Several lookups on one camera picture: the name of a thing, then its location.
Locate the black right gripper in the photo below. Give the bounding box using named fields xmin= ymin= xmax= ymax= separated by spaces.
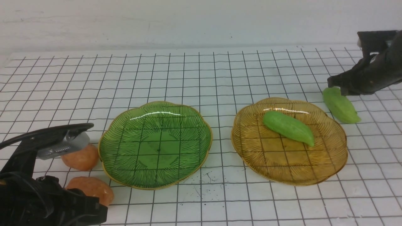
xmin=327 ymin=30 xmax=402 ymax=96

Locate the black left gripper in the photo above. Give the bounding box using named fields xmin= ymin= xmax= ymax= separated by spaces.
xmin=0 ymin=123 xmax=108 ymax=226

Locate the green gourd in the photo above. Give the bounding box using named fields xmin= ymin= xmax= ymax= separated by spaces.
xmin=263 ymin=110 xmax=315 ymax=147
xmin=323 ymin=87 xmax=361 ymax=124

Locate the brown potato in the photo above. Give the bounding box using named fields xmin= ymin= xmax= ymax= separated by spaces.
xmin=61 ymin=143 xmax=99 ymax=171
xmin=65 ymin=176 xmax=114 ymax=207

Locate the amber glass plate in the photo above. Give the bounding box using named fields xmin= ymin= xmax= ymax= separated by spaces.
xmin=231 ymin=97 xmax=348 ymax=186

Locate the green glass plate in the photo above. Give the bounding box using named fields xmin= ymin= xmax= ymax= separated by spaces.
xmin=98 ymin=101 xmax=213 ymax=190

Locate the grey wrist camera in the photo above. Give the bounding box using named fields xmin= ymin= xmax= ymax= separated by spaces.
xmin=36 ymin=130 xmax=90 ymax=160

